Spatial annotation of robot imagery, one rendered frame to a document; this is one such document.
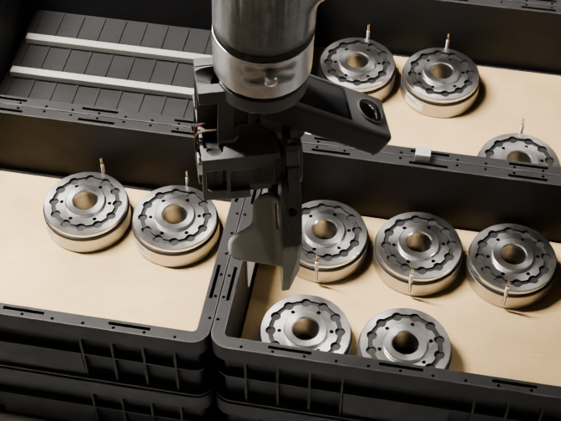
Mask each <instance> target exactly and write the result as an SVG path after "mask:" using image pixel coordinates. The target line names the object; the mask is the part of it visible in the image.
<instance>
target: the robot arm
mask: <svg viewBox="0 0 561 421"><path fill-rule="evenodd" d="M323 1H325V0H212V57H208V58H193V65H194V91H195V93H194V94H193V117H194V123H193V124H190V125H191V131H193V136H194V137H195V160H196V166H197V172H198V179H199V184H203V200H218V199H226V200H229V199H238V198H246V197H250V190H257V189H265V188H272V185H274V184H279V185H278V195H276V194H274V193H264V194H261V195H259V196H258V197H257V198H256V199H255V201H254V203H253V220H252V222H251V224H250V225H249V226H248V227H246V228H245V229H244V230H242V231H240V232H238V233H237V234H235V235H233V236H232V237H231V238H230V240H229V243H228V250H229V253H230V255H231V256H232V257H234V258H235V259H236V260H239V261H250V262H256V263H262V264H269V265H275V266H279V267H280V283H281V290H282V291H287V290H289V289H290V288H291V285H292V283H293V281H294V280H295V278H296V275H297V273H298V271H299V269H300V261H301V244H302V203H301V181H302V179H303V149H302V143H301V137H302V136H303V135H304V133H305V132H306V133H309V134H313V135H316V136H319V137H322V138H324V139H328V140H331V141H334V142H337V143H339V144H342V145H346V146H349V147H352V148H354V149H357V150H361V151H364V152H367V153H370V154H373V155H375V154H377V153H379V152H380V151H381V150H382V149H383V148H384V147H385V146H386V145H387V144H388V143H389V142H390V140H391V139H392V135H391V132H390V130H389V126H388V123H387V118H386V115H385V112H384V108H383V106H382V102H381V100H380V99H378V98H375V97H372V96H371V95H368V94H364V93H361V92H359V91H356V90H354V89H350V88H347V87H345V86H342V85H340V84H336V83H333V82H331V81H329V80H326V79H322V78H320V77H317V76H315V75H312V74H310V72H311V66H312V59H313V49H314V38H315V31H316V13H317V7H318V5H319V4H320V3H321V2H323ZM225 171H226V175H227V182H225ZM275 204H276V209H277V219H278V226H276V222H275Z"/></svg>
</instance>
